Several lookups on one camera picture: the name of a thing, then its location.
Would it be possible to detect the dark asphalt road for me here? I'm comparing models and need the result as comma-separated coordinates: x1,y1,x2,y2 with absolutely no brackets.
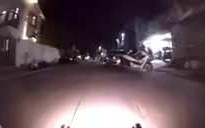
0,60,205,128

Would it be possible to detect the motor scooter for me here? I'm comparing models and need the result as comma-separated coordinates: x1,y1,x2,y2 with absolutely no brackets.
111,50,154,72

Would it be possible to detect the building with lit front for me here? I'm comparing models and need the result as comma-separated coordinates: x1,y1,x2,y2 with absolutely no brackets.
136,0,205,73

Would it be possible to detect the pale building with balconies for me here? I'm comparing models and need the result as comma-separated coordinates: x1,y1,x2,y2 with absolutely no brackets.
0,0,47,67

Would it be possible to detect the pale wall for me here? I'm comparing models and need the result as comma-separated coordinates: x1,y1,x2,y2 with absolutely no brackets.
15,39,62,68

